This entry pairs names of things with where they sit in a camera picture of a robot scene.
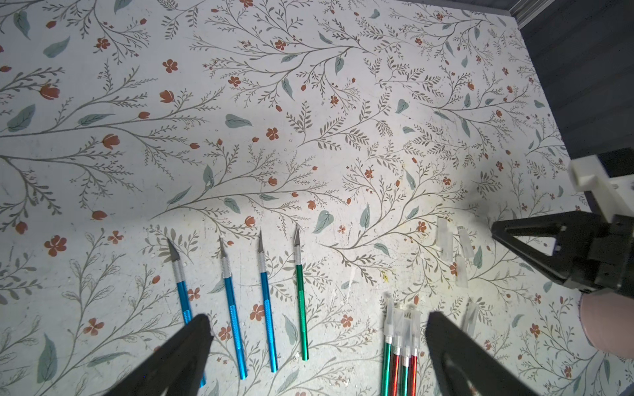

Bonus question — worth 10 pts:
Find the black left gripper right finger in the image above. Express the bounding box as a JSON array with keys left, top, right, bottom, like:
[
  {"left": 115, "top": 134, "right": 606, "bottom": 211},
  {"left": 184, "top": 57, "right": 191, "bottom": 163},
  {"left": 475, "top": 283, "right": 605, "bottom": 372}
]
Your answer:
[{"left": 425, "top": 311, "right": 535, "bottom": 396}]

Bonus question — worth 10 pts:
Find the blue carving knife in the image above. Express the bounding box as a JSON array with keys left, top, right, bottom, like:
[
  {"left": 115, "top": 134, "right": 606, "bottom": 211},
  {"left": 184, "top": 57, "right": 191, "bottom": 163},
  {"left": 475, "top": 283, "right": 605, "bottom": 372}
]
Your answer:
[
  {"left": 219, "top": 239, "right": 248, "bottom": 380},
  {"left": 257, "top": 232, "right": 278, "bottom": 373},
  {"left": 167, "top": 239, "right": 206, "bottom": 395}
]

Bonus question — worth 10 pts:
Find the clear plastic knife cap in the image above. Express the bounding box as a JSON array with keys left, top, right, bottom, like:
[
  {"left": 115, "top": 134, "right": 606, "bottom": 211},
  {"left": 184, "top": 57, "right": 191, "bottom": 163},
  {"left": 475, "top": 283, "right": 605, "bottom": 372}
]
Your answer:
[{"left": 436, "top": 218, "right": 453, "bottom": 263}]

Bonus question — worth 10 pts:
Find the green carving knife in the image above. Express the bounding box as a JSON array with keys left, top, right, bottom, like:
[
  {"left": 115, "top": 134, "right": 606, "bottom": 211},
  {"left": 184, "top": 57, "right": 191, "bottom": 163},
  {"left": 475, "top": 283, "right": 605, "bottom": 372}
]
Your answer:
[
  {"left": 380, "top": 294, "right": 395, "bottom": 396},
  {"left": 397, "top": 318, "right": 411, "bottom": 396},
  {"left": 293, "top": 226, "right": 310, "bottom": 361}
]

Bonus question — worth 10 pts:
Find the pink round object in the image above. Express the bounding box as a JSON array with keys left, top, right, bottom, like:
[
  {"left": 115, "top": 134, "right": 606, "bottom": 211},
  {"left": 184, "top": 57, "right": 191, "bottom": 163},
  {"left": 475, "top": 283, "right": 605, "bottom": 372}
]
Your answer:
[{"left": 580, "top": 291, "right": 633, "bottom": 359}]

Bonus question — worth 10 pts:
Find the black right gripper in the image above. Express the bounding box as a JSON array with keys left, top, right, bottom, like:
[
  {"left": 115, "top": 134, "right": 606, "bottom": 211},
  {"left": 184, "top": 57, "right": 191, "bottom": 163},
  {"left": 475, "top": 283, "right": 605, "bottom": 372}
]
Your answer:
[{"left": 491, "top": 211, "right": 633, "bottom": 297}]

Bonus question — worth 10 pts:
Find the red carving knife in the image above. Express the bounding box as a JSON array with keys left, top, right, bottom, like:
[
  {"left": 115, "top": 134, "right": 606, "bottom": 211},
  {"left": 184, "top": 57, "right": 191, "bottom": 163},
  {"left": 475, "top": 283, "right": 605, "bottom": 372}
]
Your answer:
[
  {"left": 408, "top": 310, "right": 421, "bottom": 396},
  {"left": 388, "top": 309, "right": 405, "bottom": 396}
]

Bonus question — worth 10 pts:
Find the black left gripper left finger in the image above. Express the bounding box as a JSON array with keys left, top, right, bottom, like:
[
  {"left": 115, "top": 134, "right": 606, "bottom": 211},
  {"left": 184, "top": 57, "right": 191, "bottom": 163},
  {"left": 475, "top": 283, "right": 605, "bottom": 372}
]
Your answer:
[{"left": 107, "top": 314, "right": 213, "bottom": 395}]

